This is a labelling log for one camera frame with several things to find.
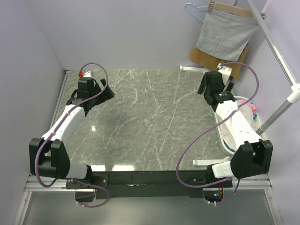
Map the wooden clip hanger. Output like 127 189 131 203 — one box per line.
207 0 254 18

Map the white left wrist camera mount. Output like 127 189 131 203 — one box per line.
78 70 94 80

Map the white t-shirt red print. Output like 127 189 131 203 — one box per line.
219 104 257 154

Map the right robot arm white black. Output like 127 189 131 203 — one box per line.
197 71 273 187

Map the blue wire hanger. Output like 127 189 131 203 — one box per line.
184 3 208 22

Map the silver metal pole frame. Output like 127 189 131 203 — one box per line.
246 0 300 135

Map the pink garment in basket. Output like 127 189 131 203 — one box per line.
247 102 257 115

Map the white bracket on table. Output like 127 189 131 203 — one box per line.
180 66 207 73
193 157 230 166

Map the white bracket on table rear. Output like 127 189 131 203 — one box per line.
180 66 207 73

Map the white bracket on table front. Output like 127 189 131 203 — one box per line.
193 157 230 166

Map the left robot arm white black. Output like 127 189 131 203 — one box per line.
29 77 114 188

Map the grey hanging cloth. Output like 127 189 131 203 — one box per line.
196 9 257 61

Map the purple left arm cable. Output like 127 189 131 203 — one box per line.
34 62 110 208

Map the white laundry basket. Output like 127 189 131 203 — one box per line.
214 96 267 156

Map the aluminium rail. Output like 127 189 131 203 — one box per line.
24 174 75 192

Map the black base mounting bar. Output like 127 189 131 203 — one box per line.
66 170 221 202

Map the brown hanging cloth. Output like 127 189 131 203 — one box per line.
189 47 242 80

